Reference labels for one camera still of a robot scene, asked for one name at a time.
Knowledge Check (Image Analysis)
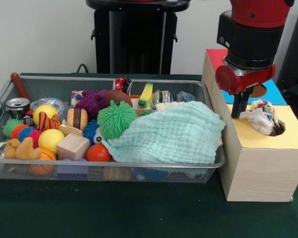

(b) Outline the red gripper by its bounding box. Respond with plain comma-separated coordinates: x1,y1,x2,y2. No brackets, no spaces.
215,63,277,119

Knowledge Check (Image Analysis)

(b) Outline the colourful patterned cloth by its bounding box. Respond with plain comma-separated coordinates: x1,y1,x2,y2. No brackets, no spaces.
239,99,281,136

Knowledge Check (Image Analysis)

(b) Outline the light blue waffle cloth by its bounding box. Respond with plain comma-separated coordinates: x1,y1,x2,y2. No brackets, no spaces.
103,101,226,165

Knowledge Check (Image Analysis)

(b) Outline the wooden box with three holes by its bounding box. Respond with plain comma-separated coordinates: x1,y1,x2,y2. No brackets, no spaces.
202,48,298,202

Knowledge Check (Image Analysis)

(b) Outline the shallow metal mesh bin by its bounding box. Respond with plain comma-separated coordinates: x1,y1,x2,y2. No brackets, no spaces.
0,73,226,184

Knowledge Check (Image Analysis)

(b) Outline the yellow toy banana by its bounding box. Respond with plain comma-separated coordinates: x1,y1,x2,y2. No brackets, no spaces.
138,81,154,107

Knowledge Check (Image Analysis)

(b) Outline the large green spiky ball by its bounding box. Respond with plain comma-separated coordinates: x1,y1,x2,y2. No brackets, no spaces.
97,99,138,139

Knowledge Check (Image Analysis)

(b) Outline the purple rubber toy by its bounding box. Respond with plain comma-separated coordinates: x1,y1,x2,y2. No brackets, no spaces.
75,89,109,119

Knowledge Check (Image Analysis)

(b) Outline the red orange rubber ball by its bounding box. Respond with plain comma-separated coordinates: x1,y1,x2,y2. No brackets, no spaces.
86,143,112,162

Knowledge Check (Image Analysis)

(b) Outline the wooden toy burger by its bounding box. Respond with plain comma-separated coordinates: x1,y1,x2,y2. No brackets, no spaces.
67,108,89,131

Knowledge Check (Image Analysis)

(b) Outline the wooden cube block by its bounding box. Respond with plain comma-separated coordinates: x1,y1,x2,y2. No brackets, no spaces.
56,132,90,161

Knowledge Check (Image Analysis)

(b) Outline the yellow ball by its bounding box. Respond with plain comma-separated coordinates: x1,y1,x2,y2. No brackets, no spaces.
38,128,65,155

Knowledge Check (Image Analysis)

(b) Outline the orange plush toy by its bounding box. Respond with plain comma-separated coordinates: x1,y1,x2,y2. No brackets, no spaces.
4,137,42,160

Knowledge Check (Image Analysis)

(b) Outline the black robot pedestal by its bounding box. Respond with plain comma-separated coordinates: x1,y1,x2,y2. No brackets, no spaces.
85,0,191,74

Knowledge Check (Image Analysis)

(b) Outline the black cable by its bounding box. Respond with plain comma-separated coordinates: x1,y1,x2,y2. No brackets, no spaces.
76,63,90,74

